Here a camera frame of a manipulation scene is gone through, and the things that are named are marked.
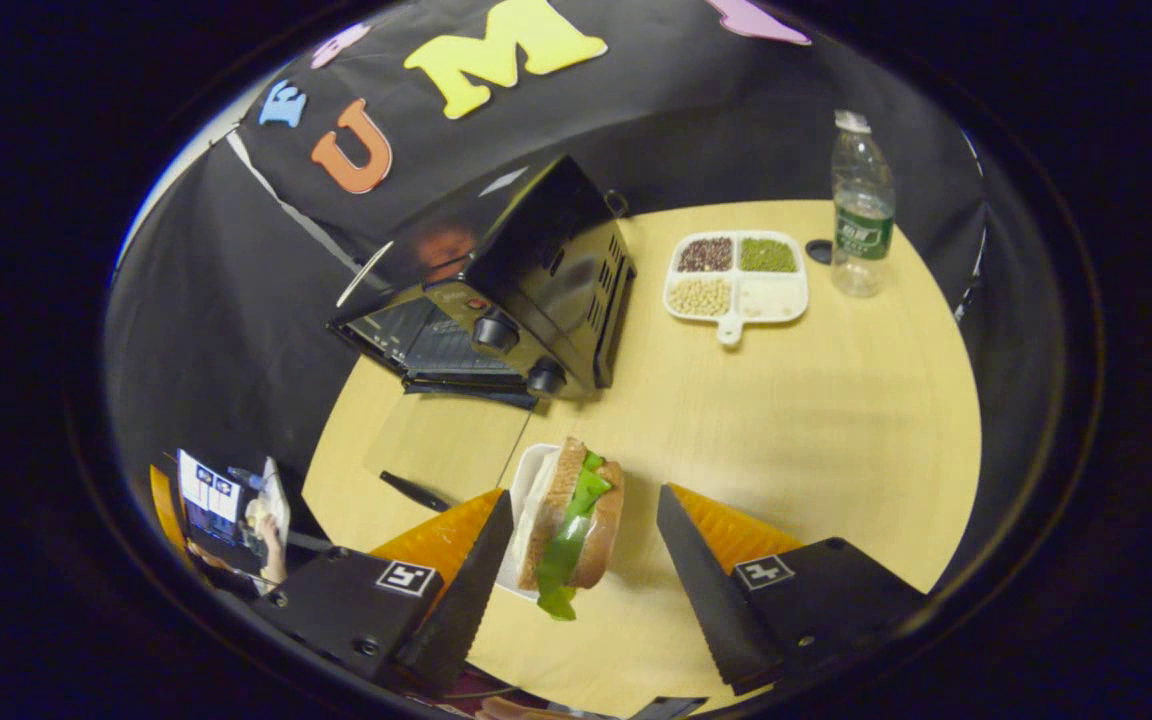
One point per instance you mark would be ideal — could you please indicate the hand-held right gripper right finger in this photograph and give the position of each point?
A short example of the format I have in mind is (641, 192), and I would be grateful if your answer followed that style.
(701, 590)

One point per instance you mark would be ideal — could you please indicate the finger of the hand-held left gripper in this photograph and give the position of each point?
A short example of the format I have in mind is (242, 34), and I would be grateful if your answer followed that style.
(206, 495)

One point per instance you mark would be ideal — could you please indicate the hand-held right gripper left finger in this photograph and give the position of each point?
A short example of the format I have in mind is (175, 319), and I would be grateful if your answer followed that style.
(466, 600)

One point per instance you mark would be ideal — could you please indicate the sandwich with green lettuce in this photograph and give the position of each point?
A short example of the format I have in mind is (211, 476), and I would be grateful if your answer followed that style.
(558, 490)

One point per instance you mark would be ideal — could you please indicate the black electric oven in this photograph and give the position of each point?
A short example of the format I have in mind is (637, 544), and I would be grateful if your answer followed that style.
(556, 290)

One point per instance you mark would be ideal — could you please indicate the white rectangular tray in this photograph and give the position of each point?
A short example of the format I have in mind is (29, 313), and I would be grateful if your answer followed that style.
(528, 500)

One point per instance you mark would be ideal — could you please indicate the black pen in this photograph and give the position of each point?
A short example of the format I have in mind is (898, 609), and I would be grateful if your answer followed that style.
(416, 492)

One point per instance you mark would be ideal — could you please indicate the white divided bean dish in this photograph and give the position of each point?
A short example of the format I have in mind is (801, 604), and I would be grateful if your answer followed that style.
(736, 300)

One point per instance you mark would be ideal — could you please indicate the black bottle cap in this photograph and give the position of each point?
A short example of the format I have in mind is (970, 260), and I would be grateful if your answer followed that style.
(819, 251)

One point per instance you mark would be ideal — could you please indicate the clear plastic water bottle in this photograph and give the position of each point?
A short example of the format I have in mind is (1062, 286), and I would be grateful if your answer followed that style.
(863, 235)

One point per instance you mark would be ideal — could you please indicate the black backdrop cloth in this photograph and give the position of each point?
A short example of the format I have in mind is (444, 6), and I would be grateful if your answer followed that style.
(686, 120)

